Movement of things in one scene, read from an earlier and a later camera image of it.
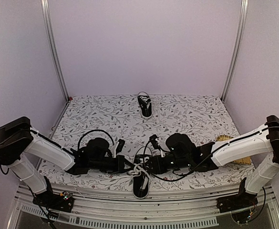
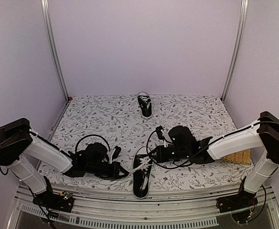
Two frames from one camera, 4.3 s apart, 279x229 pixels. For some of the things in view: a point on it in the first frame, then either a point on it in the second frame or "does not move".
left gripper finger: (132, 166) → (126, 172)
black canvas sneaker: (145, 103) does not move
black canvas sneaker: (141, 181) does not move
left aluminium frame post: (45, 6) does not move
